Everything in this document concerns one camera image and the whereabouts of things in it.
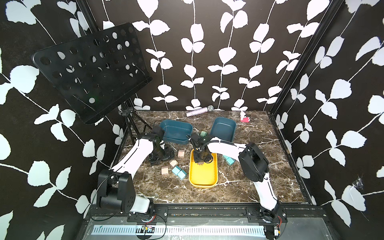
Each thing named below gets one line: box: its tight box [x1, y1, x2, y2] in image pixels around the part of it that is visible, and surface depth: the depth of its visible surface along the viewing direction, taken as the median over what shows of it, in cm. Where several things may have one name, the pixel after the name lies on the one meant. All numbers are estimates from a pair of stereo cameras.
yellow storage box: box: [188, 149, 218, 189], surface depth 88 cm
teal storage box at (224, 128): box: [210, 117, 237, 142], surface depth 111 cm
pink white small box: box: [240, 116, 251, 123], surface depth 117 cm
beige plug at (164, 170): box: [161, 166, 169, 176], surface depth 90 cm
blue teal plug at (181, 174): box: [177, 169, 187, 180], surface depth 87 cm
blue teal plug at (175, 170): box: [171, 166, 180, 175], surface depth 89 cm
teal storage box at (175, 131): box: [159, 119, 194, 145], surface depth 112 cm
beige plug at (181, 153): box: [177, 149, 185, 158], surface depth 97 cm
